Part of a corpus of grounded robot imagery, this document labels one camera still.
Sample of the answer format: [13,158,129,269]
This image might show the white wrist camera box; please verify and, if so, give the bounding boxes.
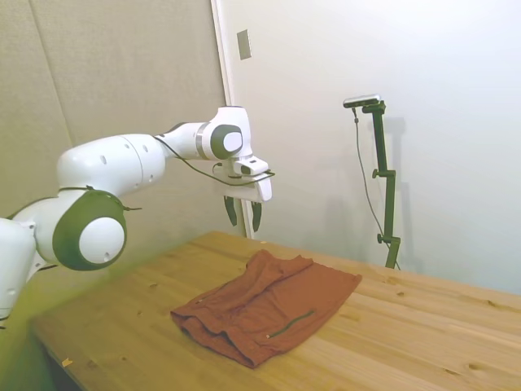
[230,157,270,178]

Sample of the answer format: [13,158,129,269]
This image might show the grey wall plate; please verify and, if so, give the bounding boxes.
[236,28,253,61]

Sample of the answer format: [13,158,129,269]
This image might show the rust red shorts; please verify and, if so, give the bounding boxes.
[169,249,363,370]

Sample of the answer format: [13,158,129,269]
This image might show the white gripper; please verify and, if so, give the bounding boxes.
[214,178,274,233]

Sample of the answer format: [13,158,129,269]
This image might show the silver stereo camera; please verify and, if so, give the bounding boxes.
[343,94,383,110]

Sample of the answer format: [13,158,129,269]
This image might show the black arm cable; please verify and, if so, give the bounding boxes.
[153,135,278,189]

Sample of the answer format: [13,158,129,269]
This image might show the white door frame trim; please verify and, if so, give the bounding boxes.
[209,0,250,239]

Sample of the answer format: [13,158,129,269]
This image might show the black camera stand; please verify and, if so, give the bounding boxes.
[361,101,402,270]

